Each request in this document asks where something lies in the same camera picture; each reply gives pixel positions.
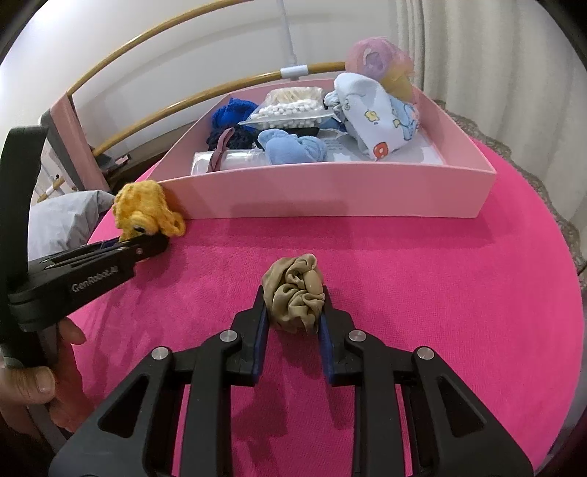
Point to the pink sheer pouch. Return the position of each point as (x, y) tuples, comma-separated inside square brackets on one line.
[(371, 59)]

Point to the person's left hand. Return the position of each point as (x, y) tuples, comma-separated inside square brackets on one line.
[(69, 376)]

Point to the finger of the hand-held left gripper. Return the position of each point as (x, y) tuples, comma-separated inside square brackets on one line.
[(146, 250)]

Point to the grey lace-edged cloth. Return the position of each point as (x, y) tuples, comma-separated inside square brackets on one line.
[(557, 208)]

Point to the white blue printed cloth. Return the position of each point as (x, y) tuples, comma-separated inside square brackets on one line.
[(367, 119)]

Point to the pink tablecloth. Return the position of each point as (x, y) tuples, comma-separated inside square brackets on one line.
[(412, 275)]

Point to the cream curtain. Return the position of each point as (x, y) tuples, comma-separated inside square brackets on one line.
[(481, 46)]

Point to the grey white jacket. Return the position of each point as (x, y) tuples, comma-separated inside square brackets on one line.
[(69, 215)]

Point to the pink grey board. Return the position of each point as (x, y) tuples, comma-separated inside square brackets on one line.
[(69, 133)]

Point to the beige stocking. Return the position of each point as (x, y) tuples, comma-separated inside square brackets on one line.
[(293, 293)]

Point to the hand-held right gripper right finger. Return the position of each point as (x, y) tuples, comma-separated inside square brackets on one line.
[(326, 348)]

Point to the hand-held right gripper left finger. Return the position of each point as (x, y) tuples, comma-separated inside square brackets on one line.
[(260, 339)]

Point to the brown white low cabinet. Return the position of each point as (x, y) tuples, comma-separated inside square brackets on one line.
[(142, 151)]

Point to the navy crochet piece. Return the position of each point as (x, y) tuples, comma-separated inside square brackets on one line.
[(238, 140)]

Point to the light blue sock ball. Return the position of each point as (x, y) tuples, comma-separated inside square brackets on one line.
[(284, 146)]

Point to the white rail bracket post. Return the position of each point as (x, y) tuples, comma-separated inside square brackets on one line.
[(293, 71)]

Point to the clear bag of white beads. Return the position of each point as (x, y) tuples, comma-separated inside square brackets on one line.
[(284, 112)]

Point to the yellow crochet piece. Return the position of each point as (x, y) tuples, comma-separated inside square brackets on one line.
[(137, 204)]

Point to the wooden rail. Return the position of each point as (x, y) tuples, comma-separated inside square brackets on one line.
[(137, 41), (183, 98)]

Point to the pink box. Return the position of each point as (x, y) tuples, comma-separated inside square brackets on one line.
[(321, 192)]

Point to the blue knitted cloth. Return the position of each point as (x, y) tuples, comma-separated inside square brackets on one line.
[(229, 112)]

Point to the black case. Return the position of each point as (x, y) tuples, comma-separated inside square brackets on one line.
[(309, 132)]

